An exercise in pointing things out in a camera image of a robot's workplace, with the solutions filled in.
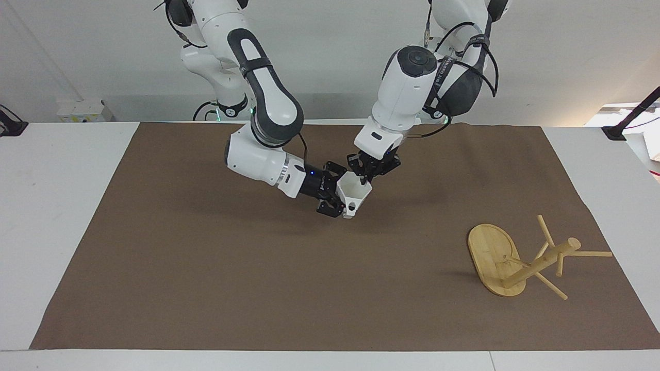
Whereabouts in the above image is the wooden cup rack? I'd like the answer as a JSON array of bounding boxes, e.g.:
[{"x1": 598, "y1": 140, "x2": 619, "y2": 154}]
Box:
[{"x1": 467, "y1": 214, "x2": 614, "y2": 301}]

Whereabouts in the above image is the black stand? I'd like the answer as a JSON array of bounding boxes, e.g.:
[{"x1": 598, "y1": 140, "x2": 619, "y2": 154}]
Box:
[
  {"x1": 602, "y1": 86, "x2": 660, "y2": 141},
  {"x1": 0, "y1": 104, "x2": 29, "y2": 138}
]

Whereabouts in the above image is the white cup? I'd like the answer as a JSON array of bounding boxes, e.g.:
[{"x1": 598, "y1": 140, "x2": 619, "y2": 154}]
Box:
[{"x1": 336, "y1": 172, "x2": 373, "y2": 220}]

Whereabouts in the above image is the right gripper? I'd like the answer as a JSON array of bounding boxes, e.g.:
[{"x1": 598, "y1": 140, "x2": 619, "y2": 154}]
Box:
[{"x1": 299, "y1": 161, "x2": 348, "y2": 218}]

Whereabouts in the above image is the white box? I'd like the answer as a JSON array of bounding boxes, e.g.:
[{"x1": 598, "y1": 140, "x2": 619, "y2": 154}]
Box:
[{"x1": 56, "y1": 99, "x2": 107, "y2": 123}]

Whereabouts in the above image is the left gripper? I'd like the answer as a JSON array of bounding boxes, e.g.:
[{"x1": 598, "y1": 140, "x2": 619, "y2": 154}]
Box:
[{"x1": 346, "y1": 146, "x2": 402, "y2": 186}]

